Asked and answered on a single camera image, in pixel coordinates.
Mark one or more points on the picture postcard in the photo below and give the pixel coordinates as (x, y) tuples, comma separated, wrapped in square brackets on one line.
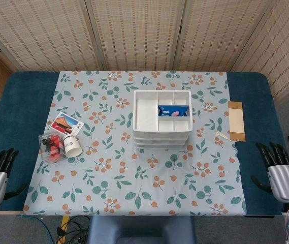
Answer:
[(64, 123)]

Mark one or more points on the brown cardboard piece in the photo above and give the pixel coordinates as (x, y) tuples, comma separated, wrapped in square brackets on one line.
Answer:
[(236, 122)]

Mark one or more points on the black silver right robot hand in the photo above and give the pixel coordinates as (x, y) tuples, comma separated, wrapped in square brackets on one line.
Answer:
[(285, 180)]

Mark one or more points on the blue Oreo cookie packet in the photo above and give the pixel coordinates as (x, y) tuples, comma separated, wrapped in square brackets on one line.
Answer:
[(172, 111)]

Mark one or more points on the clear box with red items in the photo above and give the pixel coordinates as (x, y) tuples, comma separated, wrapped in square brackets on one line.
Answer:
[(51, 148)]

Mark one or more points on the clear plastic storage box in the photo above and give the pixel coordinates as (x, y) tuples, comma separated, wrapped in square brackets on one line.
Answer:
[(159, 136)]

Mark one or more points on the blue chair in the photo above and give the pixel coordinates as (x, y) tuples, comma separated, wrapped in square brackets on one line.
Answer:
[(139, 230)]

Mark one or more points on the pale wrapped stick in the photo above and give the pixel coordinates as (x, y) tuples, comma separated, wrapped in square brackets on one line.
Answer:
[(223, 136)]

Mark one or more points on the woven folding screen panel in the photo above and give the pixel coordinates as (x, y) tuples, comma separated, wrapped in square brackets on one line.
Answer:
[(139, 33), (218, 33), (40, 33), (286, 50)]

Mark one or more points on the white paper cup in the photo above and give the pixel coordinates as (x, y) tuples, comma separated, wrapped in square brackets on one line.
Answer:
[(72, 146)]

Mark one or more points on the white plastic drawer organizer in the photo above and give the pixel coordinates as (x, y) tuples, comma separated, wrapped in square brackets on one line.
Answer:
[(145, 111)]

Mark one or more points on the blue table cover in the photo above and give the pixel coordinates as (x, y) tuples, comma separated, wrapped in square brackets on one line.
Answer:
[(19, 114)]

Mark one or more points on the floral leaf print tablecloth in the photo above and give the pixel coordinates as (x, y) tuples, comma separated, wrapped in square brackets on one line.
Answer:
[(124, 183)]

